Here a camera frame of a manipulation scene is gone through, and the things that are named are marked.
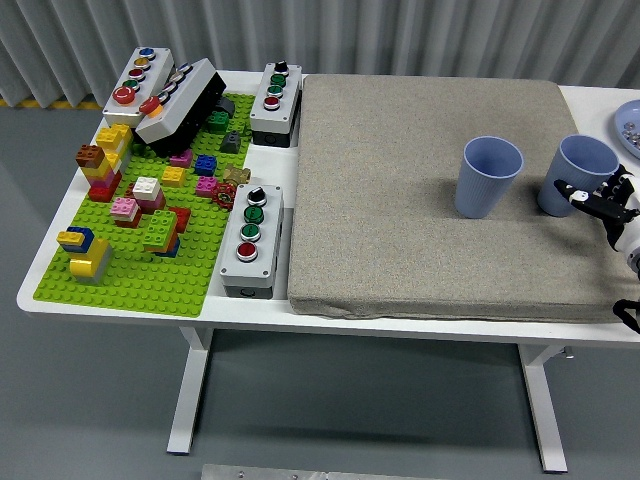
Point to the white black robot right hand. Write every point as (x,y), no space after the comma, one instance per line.
(625,235)

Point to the blue ribbed plastic cup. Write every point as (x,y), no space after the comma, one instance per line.
(480,195)
(575,157)

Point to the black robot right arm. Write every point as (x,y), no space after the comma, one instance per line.
(619,307)

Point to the blue plate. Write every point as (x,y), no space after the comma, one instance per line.
(629,114)

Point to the white table leg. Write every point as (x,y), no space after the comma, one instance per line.
(545,410)
(187,400)

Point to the grey-brown cushion mat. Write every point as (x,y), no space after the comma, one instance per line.
(390,200)

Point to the grey pleated curtain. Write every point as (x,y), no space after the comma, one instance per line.
(350,35)

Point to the four-button grey control box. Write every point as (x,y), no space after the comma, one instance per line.
(247,267)
(267,117)

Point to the brass valve with red wheel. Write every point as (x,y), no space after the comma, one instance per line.
(236,175)

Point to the grey sloped toy brick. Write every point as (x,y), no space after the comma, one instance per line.
(231,143)

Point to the dark grey curved piece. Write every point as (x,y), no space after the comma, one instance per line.
(226,105)

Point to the magenta toy brick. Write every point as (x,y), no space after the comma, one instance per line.
(206,185)
(182,159)

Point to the green toy brick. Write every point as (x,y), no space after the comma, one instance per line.
(218,121)

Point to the blue toy brick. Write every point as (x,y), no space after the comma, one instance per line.
(205,164)

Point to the red toy brick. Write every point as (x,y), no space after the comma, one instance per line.
(184,217)

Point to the yellow toy brick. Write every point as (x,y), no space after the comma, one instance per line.
(173,176)

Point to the green brick stack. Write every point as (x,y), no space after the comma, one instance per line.
(160,227)

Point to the five-button box with black base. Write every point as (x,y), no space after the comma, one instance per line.
(172,112)

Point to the green studded baseplate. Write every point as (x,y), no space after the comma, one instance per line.
(140,285)

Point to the pink white red brick stack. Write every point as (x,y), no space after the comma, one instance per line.
(124,206)

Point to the five-button grey control box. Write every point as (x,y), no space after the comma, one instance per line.
(122,107)

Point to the yellow white brick stack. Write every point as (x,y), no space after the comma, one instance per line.
(112,136)

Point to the yellow grey brick stack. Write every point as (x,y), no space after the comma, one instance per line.
(90,262)

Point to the brown yellow red brick tower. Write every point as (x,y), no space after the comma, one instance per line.
(92,157)

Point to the blue yellow brick stack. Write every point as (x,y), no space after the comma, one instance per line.
(70,239)

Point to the yellow black floor tape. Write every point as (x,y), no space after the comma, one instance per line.
(50,104)

